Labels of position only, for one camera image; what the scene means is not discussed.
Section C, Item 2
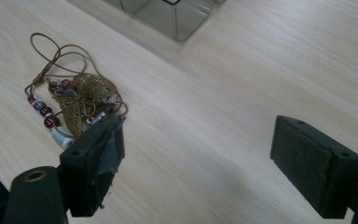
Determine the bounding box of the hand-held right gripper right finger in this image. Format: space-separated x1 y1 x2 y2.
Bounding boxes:
269 115 358 220

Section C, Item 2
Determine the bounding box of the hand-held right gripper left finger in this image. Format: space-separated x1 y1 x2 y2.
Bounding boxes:
59 114 127 218

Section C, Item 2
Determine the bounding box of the beaded butterfly pendant cord necklace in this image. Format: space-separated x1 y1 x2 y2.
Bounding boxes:
24 32 129 150

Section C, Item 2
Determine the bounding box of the clear glass box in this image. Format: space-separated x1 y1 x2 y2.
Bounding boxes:
103 0 227 43

